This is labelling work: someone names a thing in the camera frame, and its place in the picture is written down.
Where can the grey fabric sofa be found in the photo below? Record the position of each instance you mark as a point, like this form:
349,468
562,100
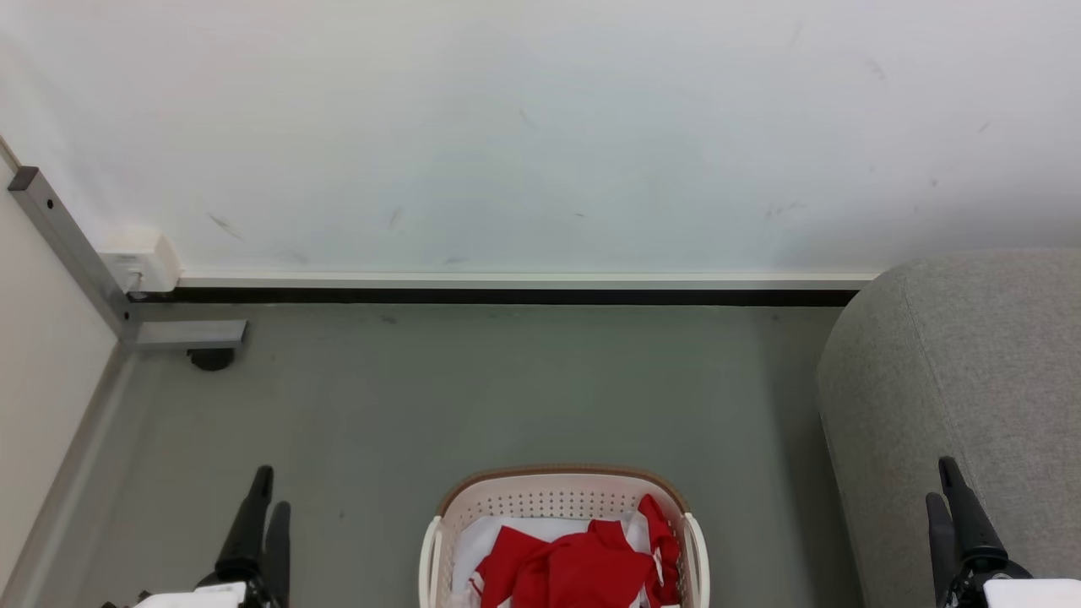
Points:
971,363

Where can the cream plastic laundry basket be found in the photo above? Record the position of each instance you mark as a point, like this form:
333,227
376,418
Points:
540,494

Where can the white wall outlet box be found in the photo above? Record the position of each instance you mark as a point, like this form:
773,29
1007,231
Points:
148,257

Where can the grey metal frame leg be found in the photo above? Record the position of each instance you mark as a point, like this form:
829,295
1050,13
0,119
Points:
76,253

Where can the black round frame foot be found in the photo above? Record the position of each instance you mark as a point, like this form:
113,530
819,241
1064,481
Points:
211,359

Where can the cream partition panel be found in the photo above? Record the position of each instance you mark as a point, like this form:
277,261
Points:
42,363

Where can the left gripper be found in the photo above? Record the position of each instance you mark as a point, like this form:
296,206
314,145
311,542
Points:
211,595

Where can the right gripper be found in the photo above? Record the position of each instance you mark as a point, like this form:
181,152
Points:
1030,594

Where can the black baseboard strip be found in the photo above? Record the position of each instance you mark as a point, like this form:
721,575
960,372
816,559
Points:
507,297

